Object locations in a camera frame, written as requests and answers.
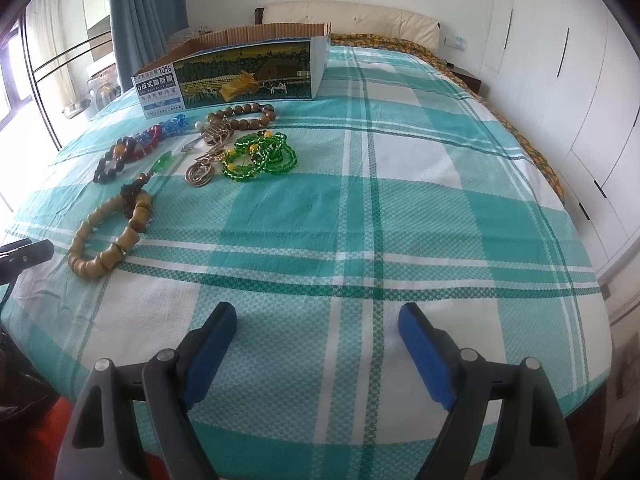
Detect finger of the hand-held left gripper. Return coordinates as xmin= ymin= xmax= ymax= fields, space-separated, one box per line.
xmin=0 ymin=239 xmax=55 ymax=282

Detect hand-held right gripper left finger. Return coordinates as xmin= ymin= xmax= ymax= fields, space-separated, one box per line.
xmin=54 ymin=302 xmax=238 ymax=480

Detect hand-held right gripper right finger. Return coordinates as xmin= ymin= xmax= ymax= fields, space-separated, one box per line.
xmin=398 ymin=302 xmax=583 ymax=480

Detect dark brown bead bracelet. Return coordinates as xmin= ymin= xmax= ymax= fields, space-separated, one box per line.
xmin=92 ymin=135 xmax=151 ymax=186

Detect cylinder wooden bead bracelet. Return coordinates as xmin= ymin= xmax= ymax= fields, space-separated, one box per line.
xmin=67 ymin=172 xmax=154 ymax=277

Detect green leaf pendant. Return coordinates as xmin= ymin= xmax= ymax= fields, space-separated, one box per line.
xmin=150 ymin=152 xmax=176 ymax=176

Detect red bead bracelet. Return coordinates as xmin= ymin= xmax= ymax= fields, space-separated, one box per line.
xmin=142 ymin=126 xmax=164 ymax=157

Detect blue bead bracelet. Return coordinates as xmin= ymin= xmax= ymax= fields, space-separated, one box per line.
xmin=134 ymin=114 xmax=190 ymax=147

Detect green bead necklace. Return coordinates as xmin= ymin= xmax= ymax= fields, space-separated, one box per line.
xmin=221 ymin=130 xmax=300 ymax=182

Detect round wooden bead bracelet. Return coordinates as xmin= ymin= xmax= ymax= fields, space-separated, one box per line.
xmin=206 ymin=102 xmax=277 ymax=134

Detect printed cardboard box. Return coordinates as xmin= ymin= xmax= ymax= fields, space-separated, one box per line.
xmin=131 ymin=22 xmax=332 ymax=120

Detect teal plaid blanket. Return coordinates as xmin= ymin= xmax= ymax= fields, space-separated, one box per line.
xmin=0 ymin=42 xmax=616 ymax=480

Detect black framed sliding door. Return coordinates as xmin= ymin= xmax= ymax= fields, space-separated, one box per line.
xmin=0 ymin=7 xmax=121 ymax=161

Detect washing machine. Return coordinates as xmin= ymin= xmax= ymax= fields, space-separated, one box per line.
xmin=85 ymin=62 xmax=124 ymax=111

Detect white sheer curtain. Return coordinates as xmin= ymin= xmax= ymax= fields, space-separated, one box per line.
xmin=25 ymin=0 xmax=77 ymax=107

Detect orange floral quilt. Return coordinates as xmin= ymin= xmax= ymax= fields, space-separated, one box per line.
xmin=330 ymin=32 xmax=567 ymax=202

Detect pile of clothes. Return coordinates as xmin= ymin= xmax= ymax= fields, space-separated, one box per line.
xmin=167 ymin=26 xmax=213 ymax=52

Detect blue curtain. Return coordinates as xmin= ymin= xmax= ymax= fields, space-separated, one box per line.
xmin=106 ymin=0 xmax=190 ymax=95

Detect dark wooden nightstand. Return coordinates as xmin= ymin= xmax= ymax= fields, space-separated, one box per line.
xmin=446 ymin=62 xmax=484 ymax=97

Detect white wardrobe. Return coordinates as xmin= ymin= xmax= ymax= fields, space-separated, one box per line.
xmin=480 ymin=0 xmax=640 ymax=288

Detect cream padded headboard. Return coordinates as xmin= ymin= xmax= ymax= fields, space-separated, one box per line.
xmin=255 ymin=1 xmax=442 ymax=52

